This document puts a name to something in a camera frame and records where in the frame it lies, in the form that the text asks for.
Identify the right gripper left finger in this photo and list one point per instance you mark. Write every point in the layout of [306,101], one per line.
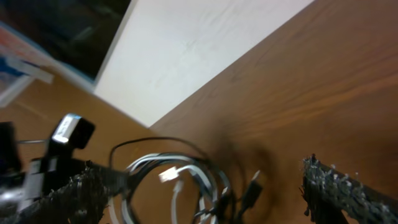
[82,200]

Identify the white board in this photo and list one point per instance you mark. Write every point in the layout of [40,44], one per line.
[165,50]

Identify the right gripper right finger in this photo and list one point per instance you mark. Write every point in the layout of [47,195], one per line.
[331,196]

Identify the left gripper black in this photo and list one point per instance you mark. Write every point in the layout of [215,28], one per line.
[20,189]

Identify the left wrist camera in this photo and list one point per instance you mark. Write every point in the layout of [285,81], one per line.
[73,132]

